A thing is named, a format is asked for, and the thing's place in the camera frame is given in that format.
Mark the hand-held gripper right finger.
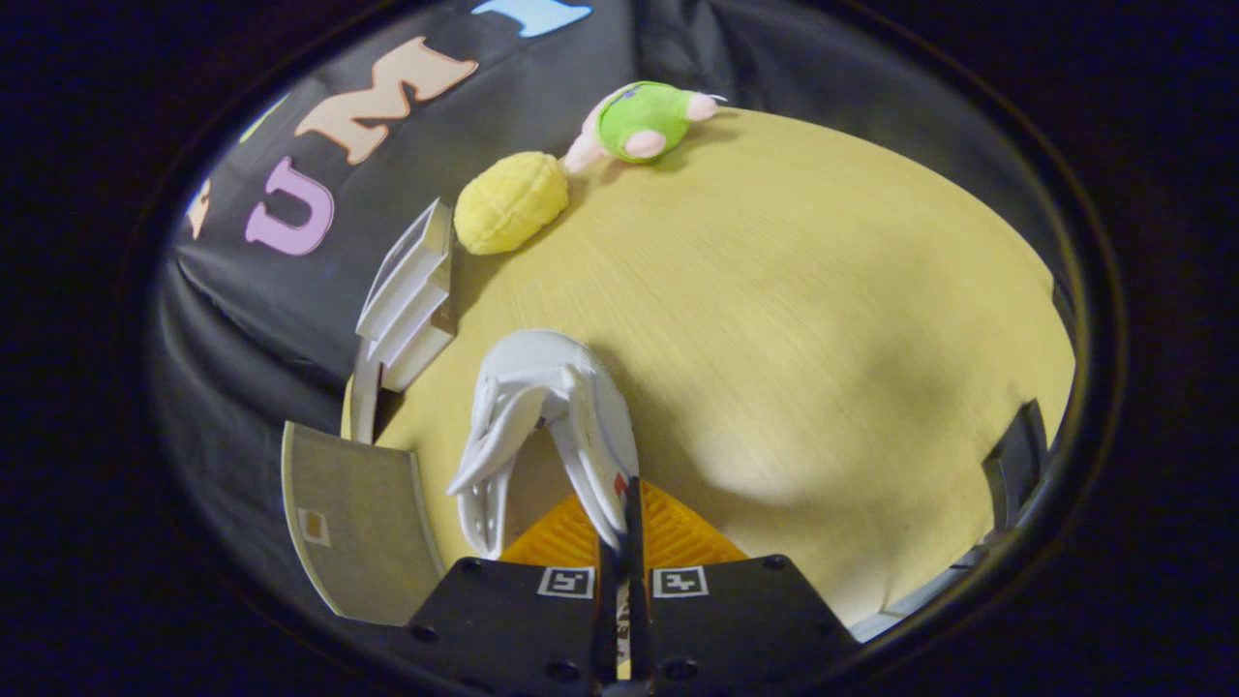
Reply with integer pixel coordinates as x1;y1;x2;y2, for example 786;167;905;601
625;475;861;697

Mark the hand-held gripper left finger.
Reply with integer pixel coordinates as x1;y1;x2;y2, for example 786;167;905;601
405;492;621;697

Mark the grey storage box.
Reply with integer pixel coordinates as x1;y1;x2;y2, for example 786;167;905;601
281;338;448;628

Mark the white canvas shoe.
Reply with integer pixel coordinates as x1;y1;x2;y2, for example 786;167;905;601
446;328;642;681

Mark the plain white box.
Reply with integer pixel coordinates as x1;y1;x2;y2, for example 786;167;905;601
373;279;456;367
381;308;458;394

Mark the black backdrop cloth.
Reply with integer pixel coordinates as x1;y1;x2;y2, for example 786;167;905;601
153;0;1077;621

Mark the yellow plush ball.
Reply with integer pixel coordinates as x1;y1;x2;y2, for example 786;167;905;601
453;150;571;257

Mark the green and pink plush toy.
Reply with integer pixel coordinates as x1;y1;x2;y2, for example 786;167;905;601
562;80;728;176

